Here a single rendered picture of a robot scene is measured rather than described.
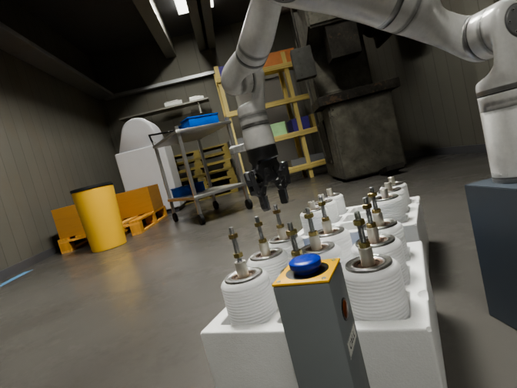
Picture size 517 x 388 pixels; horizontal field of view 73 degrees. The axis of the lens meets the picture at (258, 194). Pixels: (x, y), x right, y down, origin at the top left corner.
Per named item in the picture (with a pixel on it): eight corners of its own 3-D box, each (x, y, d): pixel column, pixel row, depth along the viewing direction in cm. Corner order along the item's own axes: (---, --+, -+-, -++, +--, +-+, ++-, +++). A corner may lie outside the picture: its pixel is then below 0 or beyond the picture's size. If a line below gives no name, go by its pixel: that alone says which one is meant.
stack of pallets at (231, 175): (239, 187, 712) (228, 145, 703) (241, 190, 627) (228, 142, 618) (179, 202, 704) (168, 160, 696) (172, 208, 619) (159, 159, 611)
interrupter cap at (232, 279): (218, 287, 65) (217, 284, 65) (235, 272, 72) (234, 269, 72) (254, 284, 62) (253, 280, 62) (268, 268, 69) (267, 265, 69)
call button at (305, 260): (327, 266, 44) (323, 251, 44) (319, 279, 40) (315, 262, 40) (297, 269, 46) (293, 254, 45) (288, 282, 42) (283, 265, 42)
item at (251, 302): (235, 378, 66) (210, 289, 65) (253, 348, 75) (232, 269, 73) (281, 379, 63) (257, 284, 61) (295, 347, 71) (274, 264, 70)
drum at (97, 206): (136, 237, 351) (119, 179, 345) (119, 248, 313) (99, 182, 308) (101, 246, 354) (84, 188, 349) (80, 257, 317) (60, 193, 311)
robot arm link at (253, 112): (269, 125, 91) (238, 132, 88) (254, 65, 89) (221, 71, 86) (280, 119, 84) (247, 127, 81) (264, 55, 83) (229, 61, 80)
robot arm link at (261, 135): (254, 149, 95) (248, 127, 94) (283, 141, 86) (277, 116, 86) (228, 155, 89) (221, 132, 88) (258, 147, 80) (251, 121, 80)
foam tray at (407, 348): (436, 310, 85) (421, 240, 83) (455, 446, 49) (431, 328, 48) (288, 316, 101) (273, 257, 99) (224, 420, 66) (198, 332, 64)
